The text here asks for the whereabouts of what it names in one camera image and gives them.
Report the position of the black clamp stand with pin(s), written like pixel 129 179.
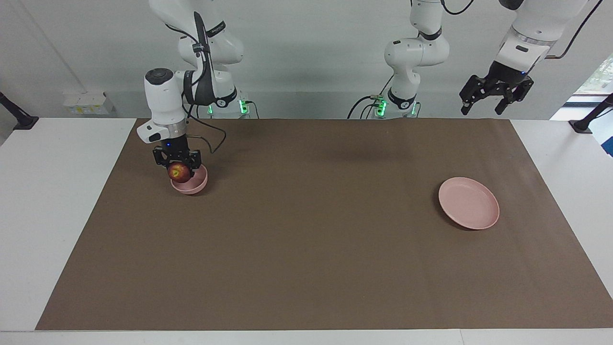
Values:
pixel 586 123
pixel 19 117

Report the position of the window with greenery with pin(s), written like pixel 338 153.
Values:
pixel 596 81

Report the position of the blue white board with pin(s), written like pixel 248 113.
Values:
pixel 606 141

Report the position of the brown table mat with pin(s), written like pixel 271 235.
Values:
pixel 306 239

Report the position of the pink bowl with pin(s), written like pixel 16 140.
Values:
pixel 197 185

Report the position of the dark red apple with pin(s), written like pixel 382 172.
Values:
pixel 178 172

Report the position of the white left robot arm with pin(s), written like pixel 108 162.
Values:
pixel 416 52

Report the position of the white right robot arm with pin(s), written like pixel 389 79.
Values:
pixel 165 100

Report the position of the pink plate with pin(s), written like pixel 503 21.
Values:
pixel 469 203

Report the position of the white wall socket box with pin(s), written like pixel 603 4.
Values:
pixel 91 103

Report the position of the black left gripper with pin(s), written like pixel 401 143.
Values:
pixel 507 81

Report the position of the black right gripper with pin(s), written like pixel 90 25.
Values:
pixel 177 146

